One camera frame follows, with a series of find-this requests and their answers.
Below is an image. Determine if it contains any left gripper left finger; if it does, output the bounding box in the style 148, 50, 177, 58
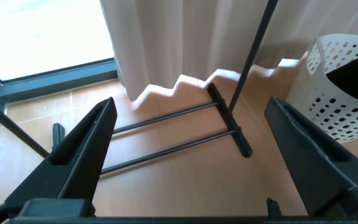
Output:
4, 96, 118, 218

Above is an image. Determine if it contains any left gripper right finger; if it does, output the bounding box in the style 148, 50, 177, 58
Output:
264, 96, 358, 217

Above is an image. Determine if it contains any white laundry basket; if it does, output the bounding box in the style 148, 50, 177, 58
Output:
286, 33, 358, 144

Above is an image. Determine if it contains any black clothes rack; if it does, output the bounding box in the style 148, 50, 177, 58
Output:
0, 0, 279, 175

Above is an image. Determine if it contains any window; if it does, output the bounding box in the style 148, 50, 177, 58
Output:
0, 0, 119, 122

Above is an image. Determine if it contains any beige curtain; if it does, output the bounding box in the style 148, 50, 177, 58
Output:
99, 0, 358, 102

